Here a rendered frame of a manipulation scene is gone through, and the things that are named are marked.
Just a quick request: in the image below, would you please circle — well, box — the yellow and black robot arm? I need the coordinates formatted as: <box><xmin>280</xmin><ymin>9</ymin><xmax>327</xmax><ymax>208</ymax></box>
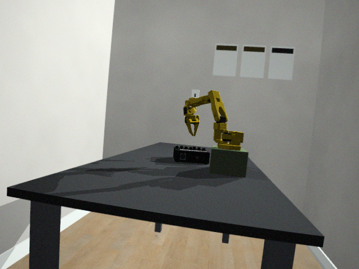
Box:
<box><xmin>183</xmin><ymin>90</ymin><xmax>243</xmax><ymax>150</ymax></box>

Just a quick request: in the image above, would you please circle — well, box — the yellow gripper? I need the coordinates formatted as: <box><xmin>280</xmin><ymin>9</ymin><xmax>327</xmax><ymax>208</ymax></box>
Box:
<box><xmin>185</xmin><ymin>114</ymin><xmax>199</xmax><ymax>136</ymax></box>

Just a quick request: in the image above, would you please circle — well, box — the black lighting desk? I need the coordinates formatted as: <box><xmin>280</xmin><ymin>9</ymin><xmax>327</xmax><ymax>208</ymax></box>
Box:
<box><xmin>173</xmin><ymin>146</ymin><xmax>210</xmax><ymax>164</ymax></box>

